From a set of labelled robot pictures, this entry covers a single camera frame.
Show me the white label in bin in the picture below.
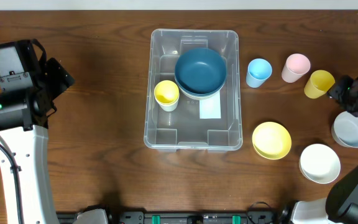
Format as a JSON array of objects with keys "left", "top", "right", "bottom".
[{"left": 200, "top": 92, "right": 221, "bottom": 119}]

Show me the grey blue small bowl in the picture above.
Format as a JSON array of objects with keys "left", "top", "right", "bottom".
[{"left": 331, "top": 111, "right": 358, "bottom": 148}]

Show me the clear plastic storage bin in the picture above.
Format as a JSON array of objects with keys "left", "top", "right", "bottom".
[{"left": 144, "top": 29, "right": 243, "bottom": 152}]

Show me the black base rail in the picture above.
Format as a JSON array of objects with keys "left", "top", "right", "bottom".
[{"left": 57, "top": 208, "right": 290, "bottom": 224}]

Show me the yellow small bowl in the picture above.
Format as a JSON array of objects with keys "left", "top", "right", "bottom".
[{"left": 252, "top": 121, "right": 292, "bottom": 160}]

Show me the cream white cup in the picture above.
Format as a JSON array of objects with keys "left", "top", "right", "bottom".
[{"left": 156, "top": 98, "right": 179, "bottom": 112}]

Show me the white small bowl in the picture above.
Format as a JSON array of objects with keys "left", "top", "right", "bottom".
[{"left": 299, "top": 144, "right": 341, "bottom": 184}]

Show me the dark blue bowl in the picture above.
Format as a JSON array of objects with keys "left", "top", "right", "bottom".
[
  {"left": 174, "top": 48, "right": 227, "bottom": 93},
  {"left": 175, "top": 78, "right": 226, "bottom": 96}
]

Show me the yellow cup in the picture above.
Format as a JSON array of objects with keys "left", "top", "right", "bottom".
[
  {"left": 154, "top": 80, "right": 180, "bottom": 105},
  {"left": 304, "top": 70, "right": 335, "bottom": 99}
]

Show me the left black cable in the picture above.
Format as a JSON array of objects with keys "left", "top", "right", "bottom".
[{"left": 0, "top": 63, "right": 23, "bottom": 224}]

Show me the light blue cup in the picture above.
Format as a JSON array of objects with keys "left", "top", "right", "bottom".
[{"left": 246, "top": 58, "right": 272, "bottom": 88}]

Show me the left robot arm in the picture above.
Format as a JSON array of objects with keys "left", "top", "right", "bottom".
[{"left": 0, "top": 39, "right": 112, "bottom": 224}]

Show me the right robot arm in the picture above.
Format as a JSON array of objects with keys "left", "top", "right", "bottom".
[{"left": 281, "top": 75, "right": 358, "bottom": 223}]

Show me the pink cup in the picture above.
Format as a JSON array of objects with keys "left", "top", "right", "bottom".
[{"left": 282, "top": 54, "right": 311, "bottom": 83}]

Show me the cream green bowl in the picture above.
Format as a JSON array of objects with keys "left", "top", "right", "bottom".
[{"left": 179, "top": 87, "right": 220, "bottom": 100}]

